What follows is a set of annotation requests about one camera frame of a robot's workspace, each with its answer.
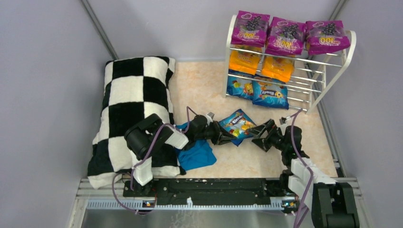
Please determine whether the purple candy bag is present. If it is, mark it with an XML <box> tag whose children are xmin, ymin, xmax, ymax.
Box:
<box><xmin>305</xmin><ymin>20</ymin><xmax>350</xmax><ymax>56</ymax></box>
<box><xmin>265</xmin><ymin>17</ymin><xmax>306</xmax><ymax>56</ymax></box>
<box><xmin>231</xmin><ymin>10</ymin><xmax>270</xmax><ymax>48</ymax></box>

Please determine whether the blue candy bag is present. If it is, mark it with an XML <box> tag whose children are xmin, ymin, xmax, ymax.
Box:
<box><xmin>252</xmin><ymin>79</ymin><xmax>289</xmax><ymax>110</ymax></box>
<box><xmin>226</xmin><ymin>69</ymin><xmax>253</xmax><ymax>100</ymax></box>
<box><xmin>219</xmin><ymin>109</ymin><xmax>257</xmax><ymax>146</ymax></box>

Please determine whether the orange candy bag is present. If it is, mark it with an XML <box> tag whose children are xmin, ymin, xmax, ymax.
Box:
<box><xmin>229</xmin><ymin>50</ymin><xmax>261</xmax><ymax>75</ymax></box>
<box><xmin>261</xmin><ymin>56</ymin><xmax>294</xmax><ymax>82</ymax></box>

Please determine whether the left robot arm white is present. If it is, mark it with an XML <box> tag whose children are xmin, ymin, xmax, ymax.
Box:
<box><xmin>124</xmin><ymin>114</ymin><xmax>236</xmax><ymax>189</ymax></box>

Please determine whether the black white checkered pillow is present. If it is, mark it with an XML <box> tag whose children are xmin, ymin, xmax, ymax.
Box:
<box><xmin>87</xmin><ymin>56</ymin><xmax>175</xmax><ymax>189</ymax></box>

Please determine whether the aluminium frame rail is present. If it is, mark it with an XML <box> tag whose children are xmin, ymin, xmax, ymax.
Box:
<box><xmin>69</xmin><ymin>176</ymin><xmax>360</xmax><ymax>228</ymax></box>

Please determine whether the blue candy bag on shelf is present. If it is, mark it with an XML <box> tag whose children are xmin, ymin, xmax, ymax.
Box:
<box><xmin>252</xmin><ymin>79</ymin><xmax>289</xmax><ymax>110</ymax></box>

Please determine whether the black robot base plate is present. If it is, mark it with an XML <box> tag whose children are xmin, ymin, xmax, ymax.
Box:
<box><xmin>123</xmin><ymin>178</ymin><xmax>292</xmax><ymax>206</ymax></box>

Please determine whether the blue cloth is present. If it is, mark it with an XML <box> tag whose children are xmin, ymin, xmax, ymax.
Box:
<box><xmin>175</xmin><ymin>140</ymin><xmax>217</xmax><ymax>171</ymax></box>

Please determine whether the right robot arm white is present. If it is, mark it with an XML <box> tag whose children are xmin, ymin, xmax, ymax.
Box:
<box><xmin>247</xmin><ymin>119</ymin><xmax>360</xmax><ymax>228</ymax></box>

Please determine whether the white metal wire shelf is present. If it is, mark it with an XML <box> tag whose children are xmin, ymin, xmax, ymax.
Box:
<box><xmin>220</xmin><ymin>15</ymin><xmax>357</xmax><ymax>114</ymax></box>

